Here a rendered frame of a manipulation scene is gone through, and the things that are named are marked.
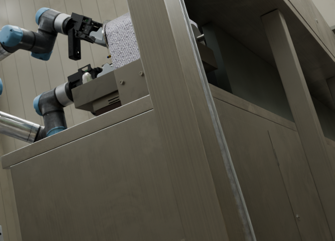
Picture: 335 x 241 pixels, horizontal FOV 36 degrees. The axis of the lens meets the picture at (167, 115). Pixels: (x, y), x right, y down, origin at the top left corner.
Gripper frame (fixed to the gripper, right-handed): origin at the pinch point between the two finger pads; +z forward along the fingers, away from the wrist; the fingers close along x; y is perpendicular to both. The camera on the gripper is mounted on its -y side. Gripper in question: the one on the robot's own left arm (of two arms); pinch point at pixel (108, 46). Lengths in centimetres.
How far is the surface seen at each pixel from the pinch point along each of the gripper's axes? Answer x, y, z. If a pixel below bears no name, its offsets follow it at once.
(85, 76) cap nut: -25.8, -11.5, 16.0
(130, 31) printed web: -8.4, 6.7, 12.7
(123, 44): -8.4, 2.1, 11.9
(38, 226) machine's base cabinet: -34, -55, 25
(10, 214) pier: 290, -204, -268
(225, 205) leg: -83, -17, 91
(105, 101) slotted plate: -27.1, -15.8, 26.9
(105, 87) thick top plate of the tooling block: -28.1, -12.2, 25.7
